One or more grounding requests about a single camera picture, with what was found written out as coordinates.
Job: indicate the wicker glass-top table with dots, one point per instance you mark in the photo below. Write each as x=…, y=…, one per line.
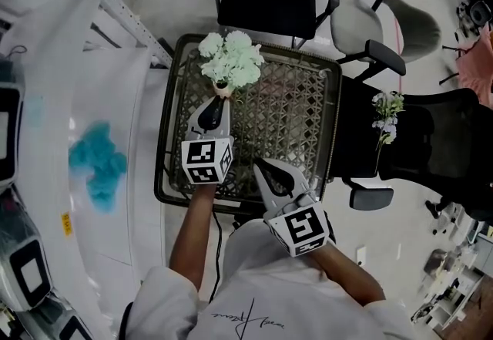
x=285, y=118

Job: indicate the pink vase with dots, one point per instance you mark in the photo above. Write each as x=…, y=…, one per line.
x=222, y=91

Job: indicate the purple flower sprig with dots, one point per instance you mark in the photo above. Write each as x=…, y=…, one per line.
x=387, y=115

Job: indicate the person's left forearm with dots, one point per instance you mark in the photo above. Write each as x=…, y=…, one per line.
x=190, y=238

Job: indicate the person's white shirt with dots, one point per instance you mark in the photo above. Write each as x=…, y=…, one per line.
x=269, y=292

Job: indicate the yellow shelf label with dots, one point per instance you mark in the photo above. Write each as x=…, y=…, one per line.
x=66, y=223

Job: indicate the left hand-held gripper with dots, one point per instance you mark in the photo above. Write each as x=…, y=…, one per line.
x=204, y=159

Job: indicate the grey shell chair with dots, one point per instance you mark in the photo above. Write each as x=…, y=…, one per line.
x=354, y=26

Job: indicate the white flowers bunch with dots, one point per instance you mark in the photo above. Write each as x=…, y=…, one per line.
x=231, y=61

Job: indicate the white floor socket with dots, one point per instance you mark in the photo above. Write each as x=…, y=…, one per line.
x=360, y=255

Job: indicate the black high-back office chair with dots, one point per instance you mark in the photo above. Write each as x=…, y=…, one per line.
x=443, y=138

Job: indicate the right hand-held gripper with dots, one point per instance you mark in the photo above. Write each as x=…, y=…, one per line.
x=300, y=228

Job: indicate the person's right forearm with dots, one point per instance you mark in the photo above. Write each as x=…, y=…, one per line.
x=346, y=273

